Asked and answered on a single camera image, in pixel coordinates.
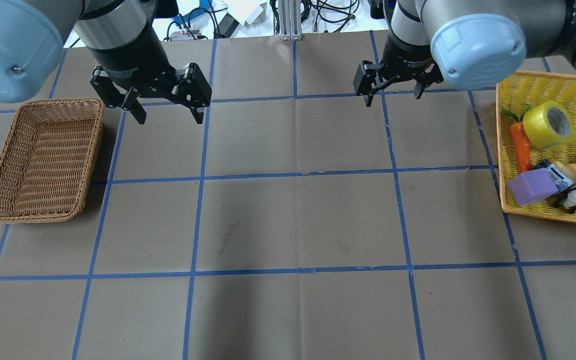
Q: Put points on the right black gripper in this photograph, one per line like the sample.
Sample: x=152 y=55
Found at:
x=407 y=56

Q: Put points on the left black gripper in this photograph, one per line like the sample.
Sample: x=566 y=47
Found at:
x=130 y=59

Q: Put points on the yellow tape roll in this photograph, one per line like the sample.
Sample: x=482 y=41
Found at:
x=549 y=125

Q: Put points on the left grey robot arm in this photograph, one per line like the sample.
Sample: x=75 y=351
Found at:
x=33 y=34

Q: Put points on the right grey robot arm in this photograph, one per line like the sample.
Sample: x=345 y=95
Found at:
x=469 y=44

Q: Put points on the blue box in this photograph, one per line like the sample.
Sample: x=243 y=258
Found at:
x=190 y=9

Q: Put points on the yellow plastic basket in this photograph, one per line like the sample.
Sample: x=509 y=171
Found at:
x=520 y=90

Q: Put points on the brown wicker basket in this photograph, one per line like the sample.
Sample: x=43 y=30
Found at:
x=48 y=159

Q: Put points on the orange toy carrot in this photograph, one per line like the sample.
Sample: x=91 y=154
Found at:
x=522 y=144

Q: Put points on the purple foam block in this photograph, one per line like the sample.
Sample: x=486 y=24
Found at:
x=533 y=186

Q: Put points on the small dark can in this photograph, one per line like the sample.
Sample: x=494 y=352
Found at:
x=560 y=180

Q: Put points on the toy penguin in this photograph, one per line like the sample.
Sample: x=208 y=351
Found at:
x=567 y=200

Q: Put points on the aluminium frame post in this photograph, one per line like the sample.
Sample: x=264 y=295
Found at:
x=289 y=20

